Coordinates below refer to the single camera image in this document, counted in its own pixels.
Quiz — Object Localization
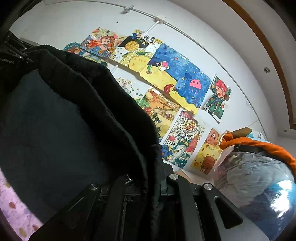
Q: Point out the black padded jacket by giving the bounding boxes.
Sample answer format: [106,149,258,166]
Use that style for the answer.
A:
[1,45,163,240]

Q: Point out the plastic bag of clothes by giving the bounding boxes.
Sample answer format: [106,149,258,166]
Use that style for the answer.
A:
[213,145,295,240]

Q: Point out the swimming girl drawing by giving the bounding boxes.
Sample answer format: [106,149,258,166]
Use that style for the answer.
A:
[63,42,86,56]

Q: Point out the yellow bear drawing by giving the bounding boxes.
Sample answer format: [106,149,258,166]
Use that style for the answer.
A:
[191,128,223,175]

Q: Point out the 2024 dragon drawing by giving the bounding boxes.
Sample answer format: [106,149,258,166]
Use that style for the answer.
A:
[162,109,206,168]

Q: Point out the pink apple-print quilt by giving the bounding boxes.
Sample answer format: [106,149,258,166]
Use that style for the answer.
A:
[1,170,43,240]

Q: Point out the orange fabric on bag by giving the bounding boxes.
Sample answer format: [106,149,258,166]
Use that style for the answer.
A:
[219,131,295,175]

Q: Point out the orange-haired girl drawing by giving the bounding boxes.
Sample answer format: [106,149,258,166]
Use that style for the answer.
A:
[80,27,127,58]

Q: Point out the blond boy drawing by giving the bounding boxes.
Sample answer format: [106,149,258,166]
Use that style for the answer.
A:
[82,52,108,67]

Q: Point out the autumn landscape drawing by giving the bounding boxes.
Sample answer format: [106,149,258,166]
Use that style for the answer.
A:
[138,88,180,138]

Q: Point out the red-haired character drawing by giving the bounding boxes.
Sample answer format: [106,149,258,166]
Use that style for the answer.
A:
[204,75,232,123]

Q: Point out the pineapple yellow drawing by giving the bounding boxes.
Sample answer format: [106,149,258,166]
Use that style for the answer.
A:
[109,30,163,72]

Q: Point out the juice and oranges drawing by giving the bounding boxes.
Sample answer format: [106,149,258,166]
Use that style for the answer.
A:
[116,77,149,101]

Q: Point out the blue sea jellyfish drawing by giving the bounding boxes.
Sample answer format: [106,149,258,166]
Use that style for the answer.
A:
[140,43,212,114]

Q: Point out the wooden bed frame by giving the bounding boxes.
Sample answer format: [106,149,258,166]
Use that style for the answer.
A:
[171,164,197,184]

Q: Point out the white wall conduit pipe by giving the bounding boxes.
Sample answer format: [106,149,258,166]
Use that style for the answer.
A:
[43,0,269,141]

